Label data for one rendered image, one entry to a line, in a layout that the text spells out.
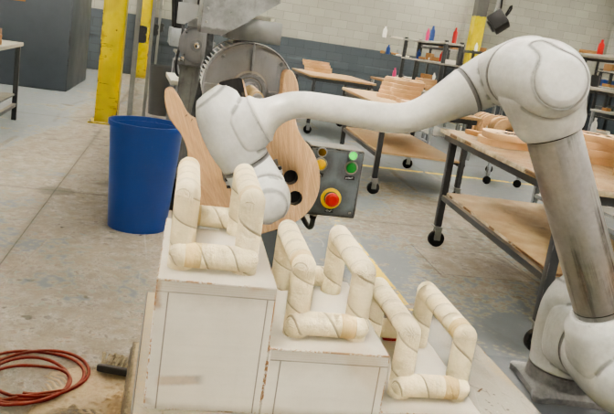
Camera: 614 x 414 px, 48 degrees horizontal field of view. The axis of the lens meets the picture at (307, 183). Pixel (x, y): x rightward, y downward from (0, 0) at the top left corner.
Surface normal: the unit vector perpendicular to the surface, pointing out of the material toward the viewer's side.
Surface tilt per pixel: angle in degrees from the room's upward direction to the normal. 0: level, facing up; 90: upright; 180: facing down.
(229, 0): 90
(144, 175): 94
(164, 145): 93
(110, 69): 90
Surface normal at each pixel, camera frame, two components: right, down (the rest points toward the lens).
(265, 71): 0.27, 0.12
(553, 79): 0.05, 0.11
